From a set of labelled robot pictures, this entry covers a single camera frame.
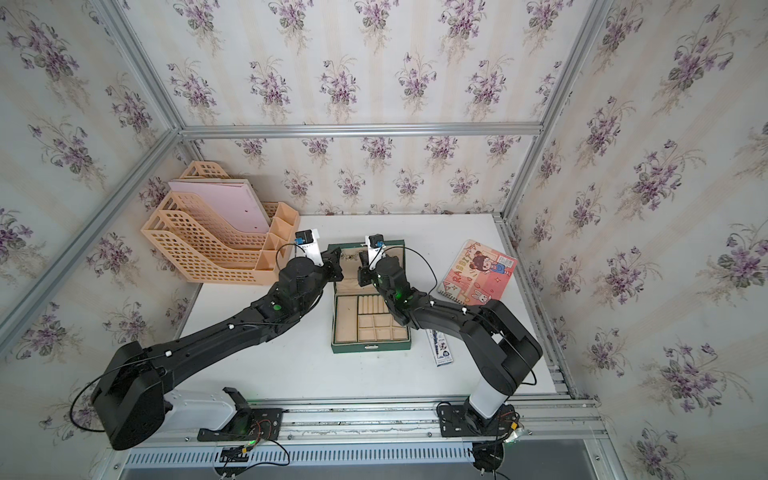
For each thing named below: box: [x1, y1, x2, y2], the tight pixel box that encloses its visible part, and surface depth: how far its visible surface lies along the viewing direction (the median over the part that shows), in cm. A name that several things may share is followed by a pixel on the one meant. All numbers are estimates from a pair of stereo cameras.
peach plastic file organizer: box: [141, 161, 300, 285], surface depth 97 cm
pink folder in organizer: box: [168, 179, 271, 234], surface depth 96 cm
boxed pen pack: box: [426, 329, 454, 367], surface depth 86 cm
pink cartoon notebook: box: [437, 239, 518, 306], surface depth 103 cm
